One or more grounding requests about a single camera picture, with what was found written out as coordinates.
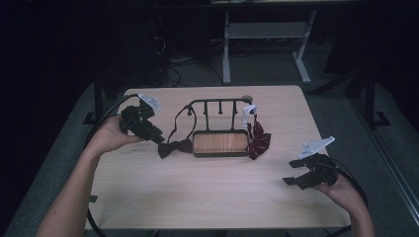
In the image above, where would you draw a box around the dark red striped bow tie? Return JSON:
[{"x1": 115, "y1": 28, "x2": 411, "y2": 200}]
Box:
[{"x1": 242, "y1": 103, "x2": 273, "y2": 161}]

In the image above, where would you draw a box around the black bow tie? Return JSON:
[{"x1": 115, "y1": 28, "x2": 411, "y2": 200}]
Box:
[{"x1": 157, "y1": 104, "x2": 199, "y2": 160}]

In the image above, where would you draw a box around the person's right hand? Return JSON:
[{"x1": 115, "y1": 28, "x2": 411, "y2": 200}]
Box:
[{"x1": 311, "y1": 174, "x2": 368, "y2": 213}]

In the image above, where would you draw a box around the black hook rack wooden tray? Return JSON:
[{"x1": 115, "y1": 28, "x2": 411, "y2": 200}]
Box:
[{"x1": 187, "y1": 97, "x2": 256, "y2": 158}]

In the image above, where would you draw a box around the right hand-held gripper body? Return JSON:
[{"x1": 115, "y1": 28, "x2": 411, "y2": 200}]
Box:
[{"x1": 295, "y1": 135, "x2": 340, "y2": 191}]

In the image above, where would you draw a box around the white metal desk frame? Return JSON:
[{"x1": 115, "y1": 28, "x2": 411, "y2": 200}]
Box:
[{"x1": 221, "y1": 9, "x2": 318, "y2": 86}]

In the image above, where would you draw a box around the person's left hand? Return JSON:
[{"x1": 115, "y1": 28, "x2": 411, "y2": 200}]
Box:
[{"x1": 86, "y1": 116, "x2": 145, "y2": 157}]

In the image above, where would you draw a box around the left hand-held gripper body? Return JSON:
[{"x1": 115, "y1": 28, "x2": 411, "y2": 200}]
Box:
[{"x1": 119, "y1": 93, "x2": 162, "y2": 136}]

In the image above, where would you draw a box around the metal frame rail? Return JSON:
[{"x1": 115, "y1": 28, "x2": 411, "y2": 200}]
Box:
[
  {"x1": 348, "y1": 97, "x2": 419, "y2": 218},
  {"x1": 42, "y1": 93, "x2": 126, "y2": 237}
]

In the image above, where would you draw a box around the black metal stand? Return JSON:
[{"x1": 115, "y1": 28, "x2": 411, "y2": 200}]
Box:
[
  {"x1": 362, "y1": 63, "x2": 392, "y2": 130},
  {"x1": 82, "y1": 70, "x2": 107, "y2": 126}
]

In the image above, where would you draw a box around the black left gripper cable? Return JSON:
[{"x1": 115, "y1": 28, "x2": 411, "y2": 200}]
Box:
[{"x1": 83, "y1": 93, "x2": 140, "y2": 237}]

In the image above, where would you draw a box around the tangle of floor cables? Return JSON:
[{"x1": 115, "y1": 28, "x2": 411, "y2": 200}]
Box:
[{"x1": 151, "y1": 34, "x2": 225, "y2": 89}]

